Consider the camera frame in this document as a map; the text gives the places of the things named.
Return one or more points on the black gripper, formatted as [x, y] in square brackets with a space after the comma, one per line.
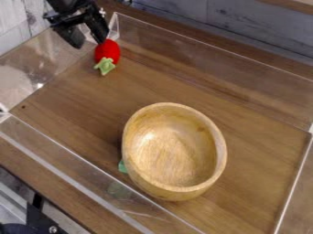
[74, 12]

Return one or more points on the red plush strawberry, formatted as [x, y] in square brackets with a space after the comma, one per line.
[105, 56]

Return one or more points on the green object behind bowl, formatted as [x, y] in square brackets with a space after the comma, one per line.
[121, 167]

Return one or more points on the wooden bowl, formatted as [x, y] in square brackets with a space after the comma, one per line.
[172, 150]

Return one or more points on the black clamp with screw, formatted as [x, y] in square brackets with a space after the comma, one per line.
[38, 223]

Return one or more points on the clear acrylic barrier wall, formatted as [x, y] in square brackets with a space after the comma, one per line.
[60, 134]

